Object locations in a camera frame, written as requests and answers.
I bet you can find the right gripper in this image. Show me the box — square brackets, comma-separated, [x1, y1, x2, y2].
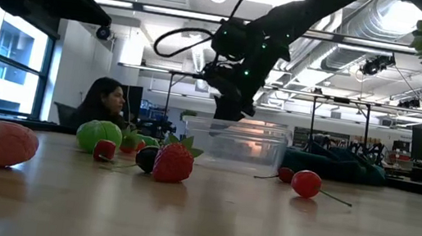
[202, 61, 269, 143]

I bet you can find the large red toy strawberry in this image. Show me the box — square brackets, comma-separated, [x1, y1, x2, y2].
[150, 130, 206, 188]

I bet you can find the dark red toy cherry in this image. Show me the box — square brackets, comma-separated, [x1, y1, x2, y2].
[253, 162, 297, 185]

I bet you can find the green toy cucumber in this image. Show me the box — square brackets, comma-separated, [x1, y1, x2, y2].
[134, 134, 162, 149]

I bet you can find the red toy cherry with stem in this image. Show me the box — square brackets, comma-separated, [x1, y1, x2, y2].
[91, 138, 142, 173]
[288, 168, 356, 208]

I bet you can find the toy strawberry with leaves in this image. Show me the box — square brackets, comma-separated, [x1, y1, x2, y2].
[118, 126, 143, 157]

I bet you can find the light green toy cabbage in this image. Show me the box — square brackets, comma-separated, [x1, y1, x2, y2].
[73, 116, 126, 159]

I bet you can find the clear plastic tupperware container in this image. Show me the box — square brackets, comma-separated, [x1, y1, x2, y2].
[175, 110, 295, 183]

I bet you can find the black ceiling spotlight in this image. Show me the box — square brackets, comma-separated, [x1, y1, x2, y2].
[95, 24, 113, 42]

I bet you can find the dark-framed window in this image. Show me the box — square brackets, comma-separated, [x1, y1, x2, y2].
[0, 1, 61, 123]

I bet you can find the person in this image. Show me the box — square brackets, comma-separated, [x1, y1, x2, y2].
[69, 73, 135, 134]

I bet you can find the black toy cherry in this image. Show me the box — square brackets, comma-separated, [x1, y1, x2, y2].
[133, 143, 161, 176]

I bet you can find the office chair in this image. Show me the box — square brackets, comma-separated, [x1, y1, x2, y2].
[51, 101, 78, 129]

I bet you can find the dark green cloth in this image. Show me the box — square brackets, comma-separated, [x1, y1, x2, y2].
[279, 138, 392, 189]

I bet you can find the pink textured toy fruit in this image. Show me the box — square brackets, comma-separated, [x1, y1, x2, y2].
[0, 120, 43, 174]

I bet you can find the long ceiling light rail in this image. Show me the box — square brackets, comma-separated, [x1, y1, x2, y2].
[91, 0, 420, 55]

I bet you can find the black metal gantry frame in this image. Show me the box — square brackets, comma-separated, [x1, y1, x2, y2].
[110, 61, 376, 157]

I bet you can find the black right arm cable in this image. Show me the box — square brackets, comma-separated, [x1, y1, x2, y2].
[151, 0, 320, 79]

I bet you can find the black ceiling camera rig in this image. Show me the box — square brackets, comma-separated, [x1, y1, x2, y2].
[359, 51, 397, 81]

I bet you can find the silver ventilation duct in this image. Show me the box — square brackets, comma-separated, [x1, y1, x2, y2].
[284, 0, 422, 86]

